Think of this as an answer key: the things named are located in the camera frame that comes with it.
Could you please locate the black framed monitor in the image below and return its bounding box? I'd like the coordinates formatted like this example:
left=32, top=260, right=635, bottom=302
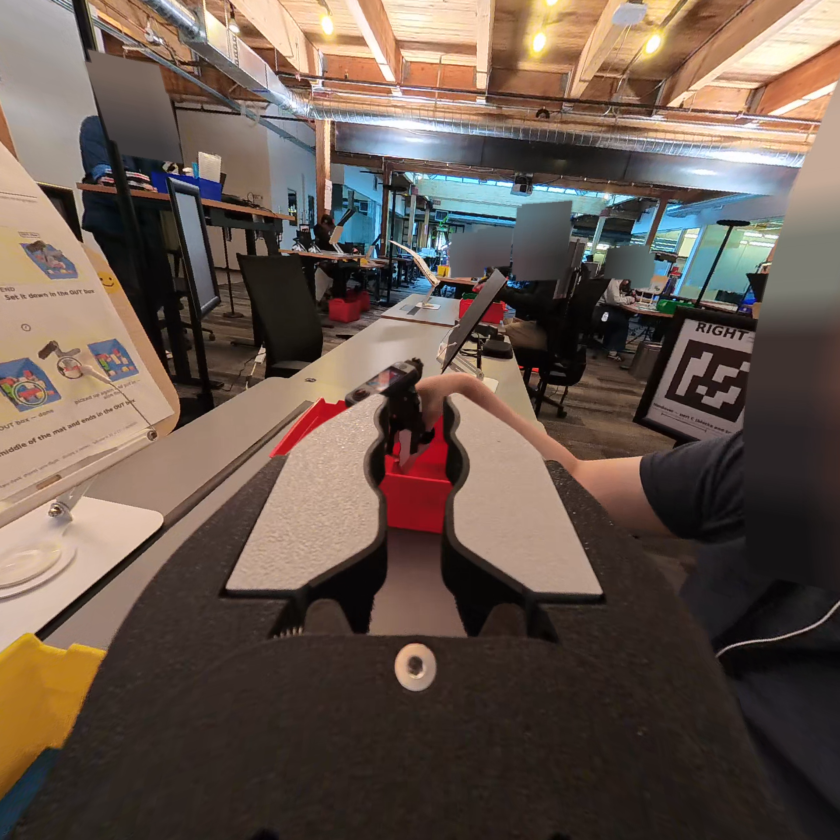
left=165, top=177, right=223, bottom=322

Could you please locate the blue rectangular wooden block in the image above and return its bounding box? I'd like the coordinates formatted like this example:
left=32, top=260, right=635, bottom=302
left=0, top=748, right=61, bottom=824

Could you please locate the thin silver air duct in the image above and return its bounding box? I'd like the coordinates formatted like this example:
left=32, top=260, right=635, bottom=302
left=276, top=85, right=809, bottom=157

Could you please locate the blue storage crate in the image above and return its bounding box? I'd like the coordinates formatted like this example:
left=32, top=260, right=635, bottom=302
left=152, top=172, right=224, bottom=202

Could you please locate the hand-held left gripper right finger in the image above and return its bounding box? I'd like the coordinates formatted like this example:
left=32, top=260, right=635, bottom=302
left=441, top=394, right=605, bottom=636

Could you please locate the white power strip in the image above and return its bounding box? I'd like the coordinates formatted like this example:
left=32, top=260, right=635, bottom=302
left=236, top=346, right=269, bottom=392

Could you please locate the person in dark shirt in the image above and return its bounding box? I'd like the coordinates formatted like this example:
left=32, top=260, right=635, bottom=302
left=640, top=433, right=840, bottom=840

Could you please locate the framed instruction board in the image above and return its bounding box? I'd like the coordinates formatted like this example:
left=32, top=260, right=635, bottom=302
left=0, top=105, right=181, bottom=526

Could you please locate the person's right hand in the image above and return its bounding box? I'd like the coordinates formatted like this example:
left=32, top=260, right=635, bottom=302
left=416, top=373, right=497, bottom=429

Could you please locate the person's right forearm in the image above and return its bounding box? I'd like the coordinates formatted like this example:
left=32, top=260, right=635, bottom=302
left=472, top=377, right=657, bottom=539

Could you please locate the black metal leg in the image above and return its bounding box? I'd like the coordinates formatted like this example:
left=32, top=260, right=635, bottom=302
left=71, top=0, right=217, bottom=411

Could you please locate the printed instruction sheet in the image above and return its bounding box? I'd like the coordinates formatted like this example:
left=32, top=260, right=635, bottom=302
left=0, top=141, right=175, bottom=490

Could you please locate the yellow plastic bin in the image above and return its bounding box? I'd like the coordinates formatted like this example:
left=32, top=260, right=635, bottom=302
left=0, top=632, right=108, bottom=798

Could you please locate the black table cable slot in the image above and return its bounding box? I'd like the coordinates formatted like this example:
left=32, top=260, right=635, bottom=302
left=164, top=400, right=309, bottom=526

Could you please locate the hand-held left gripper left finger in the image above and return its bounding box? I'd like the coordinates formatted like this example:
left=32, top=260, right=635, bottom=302
left=225, top=394, right=388, bottom=634

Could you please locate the red plastic bin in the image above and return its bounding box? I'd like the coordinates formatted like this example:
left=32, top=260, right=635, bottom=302
left=269, top=395, right=455, bottom=534

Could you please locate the black floor lamp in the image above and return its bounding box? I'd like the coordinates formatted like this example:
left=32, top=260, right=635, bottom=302
left=694, top=220, right=751, bottom=308

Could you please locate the grey waste bin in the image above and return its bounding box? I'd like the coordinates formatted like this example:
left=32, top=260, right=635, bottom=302
left=630, top=341, right=667, bottom=383

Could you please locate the black laptop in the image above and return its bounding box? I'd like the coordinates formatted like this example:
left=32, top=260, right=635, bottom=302
left=441, top=269, right=508, bottom=374

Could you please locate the clear glass dish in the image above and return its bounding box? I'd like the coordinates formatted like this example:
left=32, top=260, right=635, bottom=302
left=0, top=476, right=99, bottom=589

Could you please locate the black office chair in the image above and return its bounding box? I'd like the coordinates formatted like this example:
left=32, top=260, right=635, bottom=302
left=525, top=239, right=611, bottom=419
left=236, top=252, right=324, bottom=379

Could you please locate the white tablet stand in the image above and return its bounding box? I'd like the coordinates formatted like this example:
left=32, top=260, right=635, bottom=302
left=438, top=325, right=503, bottom=382

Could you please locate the framed black white sign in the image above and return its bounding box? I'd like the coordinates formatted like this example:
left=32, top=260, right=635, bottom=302
left=633, top=308, right=756, bottom=445

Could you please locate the silver desk stand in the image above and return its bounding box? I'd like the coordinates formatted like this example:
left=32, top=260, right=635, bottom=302
left=388, top=239, right=442, bottom=311

